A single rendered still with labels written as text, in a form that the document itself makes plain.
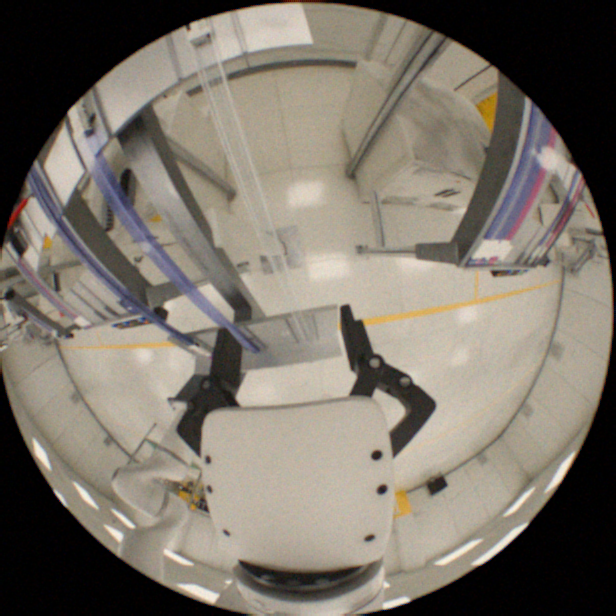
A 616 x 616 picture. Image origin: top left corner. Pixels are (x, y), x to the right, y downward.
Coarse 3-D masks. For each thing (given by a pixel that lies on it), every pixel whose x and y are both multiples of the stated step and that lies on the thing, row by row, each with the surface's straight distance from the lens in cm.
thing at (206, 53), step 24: (192, 48) 15; (216, 48) 15; (216, 72) 14; (216, 96) 13; (216, 120) 13; (240, 120) 13; (240, 144) 13; (240, 168) 13; (264, 216) 14; (264, 240) 15; (288, 288) 20
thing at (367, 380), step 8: (368, 360) 10; (376, 360) 10; (384, 360) 10; (368, 368) 10; (376, 368) 10; (360, 376) 10; (368, 376) 10; (376, 376) 10; (360, 384) 10; (368, 384) 10; (376, 384) 10; (352, 392) 10; (360, 392) 10; (368, 392) 10
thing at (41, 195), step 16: (32, 176) 31; (48, 208) 29; (64, 224) 28; (64, 240) 28; (80, 256) 27; (96, 272) 27; (112, 288) 28; (128, 304) 29; (160, 320) 32; (176, 336) 34
